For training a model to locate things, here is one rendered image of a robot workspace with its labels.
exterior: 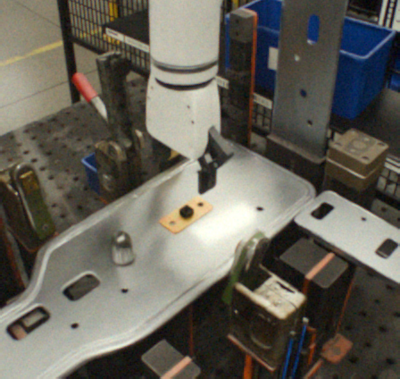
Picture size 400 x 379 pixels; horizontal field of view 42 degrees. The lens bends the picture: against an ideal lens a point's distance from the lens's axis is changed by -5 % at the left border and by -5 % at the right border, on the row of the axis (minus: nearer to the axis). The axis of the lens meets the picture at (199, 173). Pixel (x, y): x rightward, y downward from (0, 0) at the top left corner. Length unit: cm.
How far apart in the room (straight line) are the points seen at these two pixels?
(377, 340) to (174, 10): 74
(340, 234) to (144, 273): 30
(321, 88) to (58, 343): 56
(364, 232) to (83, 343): 44
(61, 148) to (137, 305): 88
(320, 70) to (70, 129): 91
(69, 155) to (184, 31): 93
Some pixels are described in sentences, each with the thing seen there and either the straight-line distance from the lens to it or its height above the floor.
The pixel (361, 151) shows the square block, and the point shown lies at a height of 106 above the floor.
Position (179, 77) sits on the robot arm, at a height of 126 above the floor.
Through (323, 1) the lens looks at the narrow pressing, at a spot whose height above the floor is 128.
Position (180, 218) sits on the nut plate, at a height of 100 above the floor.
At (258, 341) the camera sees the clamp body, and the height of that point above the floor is 96.
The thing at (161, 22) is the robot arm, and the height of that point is 133.
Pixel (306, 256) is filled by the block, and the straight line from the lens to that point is 80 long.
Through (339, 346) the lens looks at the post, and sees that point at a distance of 105.
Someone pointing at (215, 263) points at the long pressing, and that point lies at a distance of 76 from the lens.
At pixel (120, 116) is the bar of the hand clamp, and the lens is 85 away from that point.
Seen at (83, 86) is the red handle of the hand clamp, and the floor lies 114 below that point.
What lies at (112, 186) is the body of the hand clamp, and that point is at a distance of 92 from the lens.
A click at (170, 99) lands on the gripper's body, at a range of 68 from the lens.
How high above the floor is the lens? 156
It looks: 38 degrees down
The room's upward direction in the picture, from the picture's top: straight up
